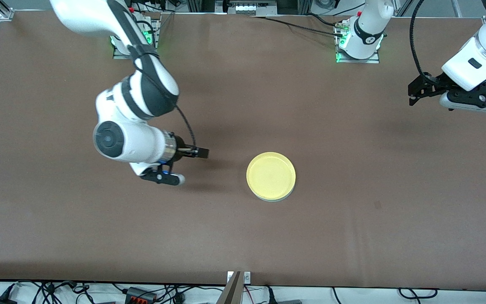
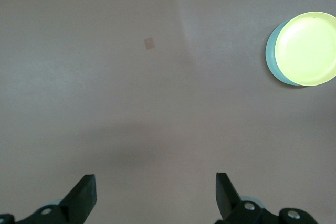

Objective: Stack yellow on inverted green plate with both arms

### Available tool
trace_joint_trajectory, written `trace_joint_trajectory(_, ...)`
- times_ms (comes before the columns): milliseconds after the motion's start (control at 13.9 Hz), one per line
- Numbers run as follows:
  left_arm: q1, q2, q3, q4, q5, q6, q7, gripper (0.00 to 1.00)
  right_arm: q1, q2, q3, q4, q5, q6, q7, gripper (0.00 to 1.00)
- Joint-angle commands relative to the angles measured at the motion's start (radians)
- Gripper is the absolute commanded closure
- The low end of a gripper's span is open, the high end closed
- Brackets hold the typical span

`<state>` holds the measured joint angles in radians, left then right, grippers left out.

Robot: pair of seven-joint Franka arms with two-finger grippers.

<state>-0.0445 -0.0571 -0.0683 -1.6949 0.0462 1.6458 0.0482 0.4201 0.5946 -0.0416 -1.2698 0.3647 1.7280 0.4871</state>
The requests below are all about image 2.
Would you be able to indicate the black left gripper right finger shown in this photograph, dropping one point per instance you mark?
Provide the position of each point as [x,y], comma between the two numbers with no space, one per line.
[224,197]

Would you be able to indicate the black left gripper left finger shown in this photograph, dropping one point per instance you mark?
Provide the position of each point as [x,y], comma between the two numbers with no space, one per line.
[84,197]

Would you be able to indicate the pale green round plate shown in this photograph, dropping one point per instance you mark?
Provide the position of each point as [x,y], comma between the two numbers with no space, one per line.
[270,53]

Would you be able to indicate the yellow round plate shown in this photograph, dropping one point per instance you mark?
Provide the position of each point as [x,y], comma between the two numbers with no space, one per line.
[307,48]

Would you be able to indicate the small brown tape patch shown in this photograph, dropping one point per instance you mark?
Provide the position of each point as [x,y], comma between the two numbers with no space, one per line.
[149,43]

